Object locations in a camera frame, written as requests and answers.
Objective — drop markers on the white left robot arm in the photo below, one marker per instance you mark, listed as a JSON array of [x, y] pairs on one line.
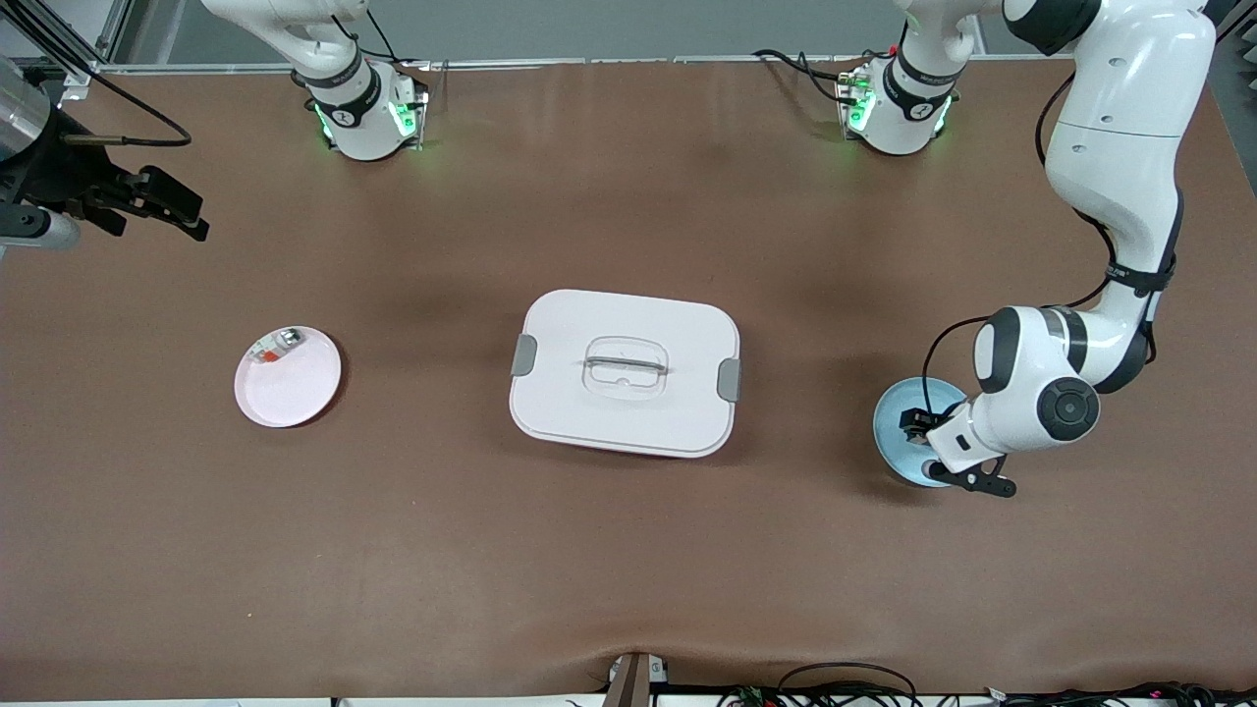
[[1120, 147]]

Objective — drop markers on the white switch with green button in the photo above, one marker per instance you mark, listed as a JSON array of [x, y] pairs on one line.
[[283, 342]]

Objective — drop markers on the white lidded storage box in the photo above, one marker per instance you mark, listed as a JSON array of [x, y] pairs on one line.
[[628, 417]]

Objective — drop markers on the light blue round plate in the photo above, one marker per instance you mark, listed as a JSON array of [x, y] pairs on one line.
[[892, 447]]

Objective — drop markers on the brown table mat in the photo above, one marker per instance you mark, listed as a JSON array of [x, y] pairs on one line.
[[628, 560]]

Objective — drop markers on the aluminium frame post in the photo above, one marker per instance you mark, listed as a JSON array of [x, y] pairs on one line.
[[113, 29]]

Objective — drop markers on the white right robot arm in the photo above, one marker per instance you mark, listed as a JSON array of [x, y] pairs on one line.
[[358, 118]]

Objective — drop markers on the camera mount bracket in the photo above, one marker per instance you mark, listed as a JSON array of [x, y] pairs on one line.
[[633, 682]]

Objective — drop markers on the pink round plate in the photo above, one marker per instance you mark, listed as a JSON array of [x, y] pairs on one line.
[[290, 393]]

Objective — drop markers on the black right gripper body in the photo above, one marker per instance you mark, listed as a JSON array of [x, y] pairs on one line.
[[61, 173]]

